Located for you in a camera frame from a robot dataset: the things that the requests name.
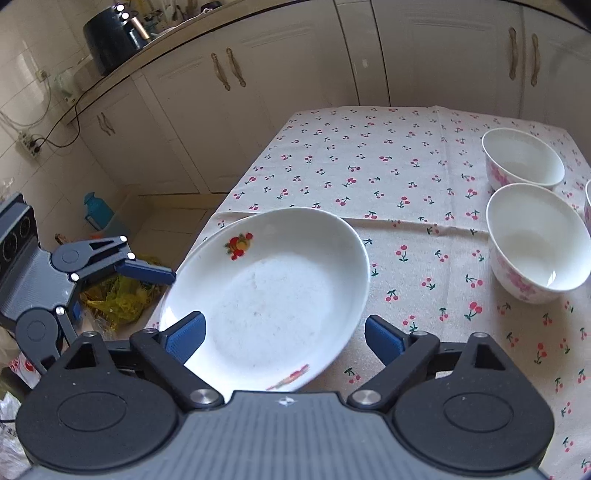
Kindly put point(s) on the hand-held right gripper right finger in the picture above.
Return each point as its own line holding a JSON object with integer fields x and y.
{"x": 383, "y": 341}

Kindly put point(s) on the crumpled white plastic bag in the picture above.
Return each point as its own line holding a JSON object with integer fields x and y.
{"x": 9, "y": 415}

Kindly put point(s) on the white pink-floral bowl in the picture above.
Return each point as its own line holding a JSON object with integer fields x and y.
{"x": 588, "y": 201}
{"x": 521, "y": 159}
{"x": 538, "y": 242}

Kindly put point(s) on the teal plastic jug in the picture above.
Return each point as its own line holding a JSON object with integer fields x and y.
{"x": 97, "y": 210}

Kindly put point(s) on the black air fryer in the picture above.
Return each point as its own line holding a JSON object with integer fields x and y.
{"x": 115, "y": 37}

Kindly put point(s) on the grey kitchen countertop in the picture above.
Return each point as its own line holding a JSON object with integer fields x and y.
{"x": 138, "y": 57}

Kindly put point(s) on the white power strip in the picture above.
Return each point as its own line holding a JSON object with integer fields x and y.
{"x": 30, "y": 144}

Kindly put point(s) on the cluttered kitchen utensils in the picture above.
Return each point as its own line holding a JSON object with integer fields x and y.
{"x": 175, "y": 14}

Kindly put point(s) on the red print plastic bag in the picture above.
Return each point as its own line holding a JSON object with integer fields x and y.
{"x": 23, "y": 369}

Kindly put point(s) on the yellow green plastic bag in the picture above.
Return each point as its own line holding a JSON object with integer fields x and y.
{"x": 115, "y": 300}

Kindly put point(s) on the cherry print tablecloth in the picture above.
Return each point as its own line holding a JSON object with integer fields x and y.
{"x": 392, "y": 184}

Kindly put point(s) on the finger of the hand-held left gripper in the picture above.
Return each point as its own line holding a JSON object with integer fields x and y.
{"x": 69, "y": 327}
{"x": 147, "y": 272}

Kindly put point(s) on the white wall outlet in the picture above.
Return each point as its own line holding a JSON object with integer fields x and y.
{"x": 41, "y": 74}

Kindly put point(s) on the large white fruit-print plate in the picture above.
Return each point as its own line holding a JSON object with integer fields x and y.
{"x": 277, "y": 295}

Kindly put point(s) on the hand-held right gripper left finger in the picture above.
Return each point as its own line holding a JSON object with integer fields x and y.
{"x": 187, "y": 337}

